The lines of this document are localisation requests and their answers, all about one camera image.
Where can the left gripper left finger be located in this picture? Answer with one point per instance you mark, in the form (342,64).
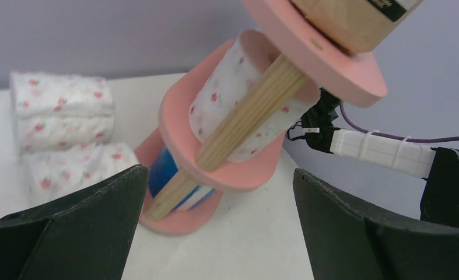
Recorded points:
(83,235)

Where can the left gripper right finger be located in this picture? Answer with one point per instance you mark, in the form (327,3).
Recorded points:
(347,237)

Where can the blue paper roll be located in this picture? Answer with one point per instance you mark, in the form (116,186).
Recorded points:
(163,169)

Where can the brown roll with barcode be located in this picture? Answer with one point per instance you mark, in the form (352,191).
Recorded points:
(357,26)

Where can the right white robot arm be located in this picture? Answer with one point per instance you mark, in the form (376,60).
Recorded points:
(326,128)

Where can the pink three-tier shelf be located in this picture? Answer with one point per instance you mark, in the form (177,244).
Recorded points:
(306,55)

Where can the floral roll on shelf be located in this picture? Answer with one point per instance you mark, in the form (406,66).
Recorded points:
(240,68)

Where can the lower floral paper roll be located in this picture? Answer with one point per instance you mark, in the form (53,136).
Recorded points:
(52,175)

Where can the floral paper roll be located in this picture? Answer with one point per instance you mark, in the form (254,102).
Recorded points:
(55,112)
(52,175)

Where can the upper floral paper roll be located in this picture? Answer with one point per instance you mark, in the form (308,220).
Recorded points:
(55,112)

